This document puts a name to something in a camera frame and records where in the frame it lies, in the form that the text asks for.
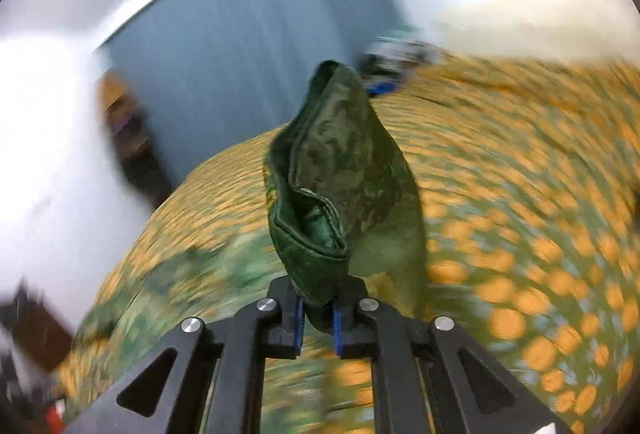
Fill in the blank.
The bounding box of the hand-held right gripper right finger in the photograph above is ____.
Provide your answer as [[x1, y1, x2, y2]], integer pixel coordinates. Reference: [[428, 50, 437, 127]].
[[330, 277, 576, 434]]

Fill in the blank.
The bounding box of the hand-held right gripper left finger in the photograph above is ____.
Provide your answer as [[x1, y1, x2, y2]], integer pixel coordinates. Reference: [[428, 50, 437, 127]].
[[62, 276, 306, 434]]

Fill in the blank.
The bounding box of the green patterned garment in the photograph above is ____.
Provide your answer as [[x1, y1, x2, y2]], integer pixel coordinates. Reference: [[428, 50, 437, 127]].
[[262, 60, 430, 335]]

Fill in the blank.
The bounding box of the green blanket with orange print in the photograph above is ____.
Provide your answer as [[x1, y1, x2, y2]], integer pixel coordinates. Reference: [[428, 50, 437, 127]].
[[50, 49, 640, 434]]

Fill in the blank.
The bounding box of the dark brown object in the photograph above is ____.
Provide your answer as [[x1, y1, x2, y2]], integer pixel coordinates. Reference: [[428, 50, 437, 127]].
[[0, 281, 76, 375]]

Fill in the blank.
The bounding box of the blue curtain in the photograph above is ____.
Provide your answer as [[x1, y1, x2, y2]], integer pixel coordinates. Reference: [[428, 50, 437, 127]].
[[102, 0, 406, 187]]

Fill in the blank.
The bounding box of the dark wooden furniture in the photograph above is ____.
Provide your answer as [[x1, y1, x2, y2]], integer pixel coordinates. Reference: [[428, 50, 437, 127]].
[[97, 69, 173, 210]]

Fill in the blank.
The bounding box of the pile of mixed clutter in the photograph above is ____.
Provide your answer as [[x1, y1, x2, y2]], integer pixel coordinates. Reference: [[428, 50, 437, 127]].
[[357, 33, 446, 97]]

